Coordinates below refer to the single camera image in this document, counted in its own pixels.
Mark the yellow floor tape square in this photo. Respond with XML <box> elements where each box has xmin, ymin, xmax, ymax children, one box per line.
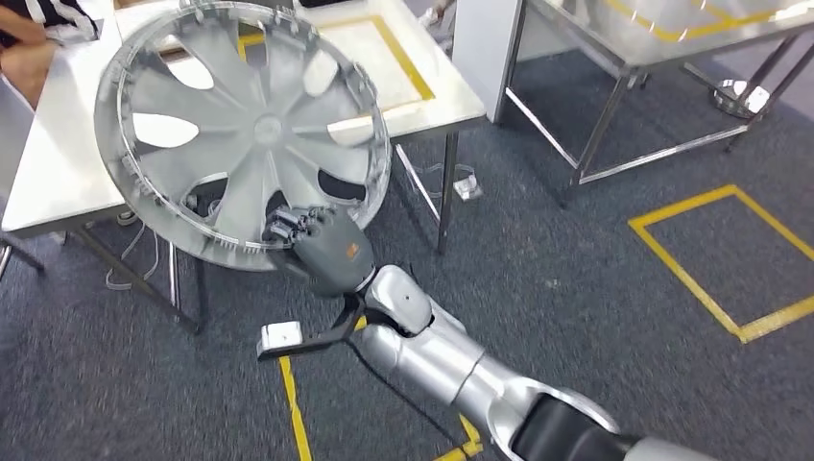
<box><xmin>628</xmin><ymin>184</ymin><xmax>814</xmax><ymax>345</ymax></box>
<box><xmin>278</xmin><ymin>314</ymin><xmax>485</xmax><ymax>461</ymax></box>

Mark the stainless steel table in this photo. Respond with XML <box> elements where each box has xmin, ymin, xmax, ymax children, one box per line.
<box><xmin>502</xmin><ymin>0</ymin><xmax>814</xmax><ymax>208</ymax></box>

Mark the chrome stanchion base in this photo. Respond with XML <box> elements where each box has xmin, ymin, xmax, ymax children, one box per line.
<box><xmin>708</xmin><ymin>79</ymin><xmax>772</xmax><ymax>120</ymax></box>

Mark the grey plastic wheel hubcap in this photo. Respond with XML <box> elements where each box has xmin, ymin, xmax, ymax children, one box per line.
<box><xmin>93</xmin><ymin>0</ymin><xmax>394</xmax><ymax>273</ymax></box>

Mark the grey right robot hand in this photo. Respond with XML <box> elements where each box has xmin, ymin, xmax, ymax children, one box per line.
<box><xmin>267</xmin><ymin>205</ymin><xmax>377</xmax><ymax>299</ymax></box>

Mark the stainless steel workbench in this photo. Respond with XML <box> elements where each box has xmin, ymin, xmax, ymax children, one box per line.
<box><xmin>0</xmin><ymin>0</ymin><xmax>488</xmax><ymax>335</ymax></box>

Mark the floor socket plate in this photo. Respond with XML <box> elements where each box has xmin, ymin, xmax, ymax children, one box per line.
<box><xmin>453</xmin><ymin>176</ymin><xmax>486</xmax><ymax>203</ymax></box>

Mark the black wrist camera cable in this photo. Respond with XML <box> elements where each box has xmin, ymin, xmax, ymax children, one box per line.
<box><xmin>346</xmin><ymin>340</ymin><xmax>485</xmax><ymax>461</ymax></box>

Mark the person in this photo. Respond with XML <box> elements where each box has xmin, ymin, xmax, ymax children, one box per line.
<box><xmin>0</xmin><ymin>0</ymin><xmax>100</xmax><ymax>109</ymax></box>
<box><xmin>416</xmin><ymin>0</ymin><xmax>456</xmax><ymax>56</ymax></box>

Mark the white cabinet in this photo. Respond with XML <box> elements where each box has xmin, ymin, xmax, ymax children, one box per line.
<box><xmin>452</xmin><ymin>0</ymin><xmax>529</xmax><ymax>123</ymax></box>

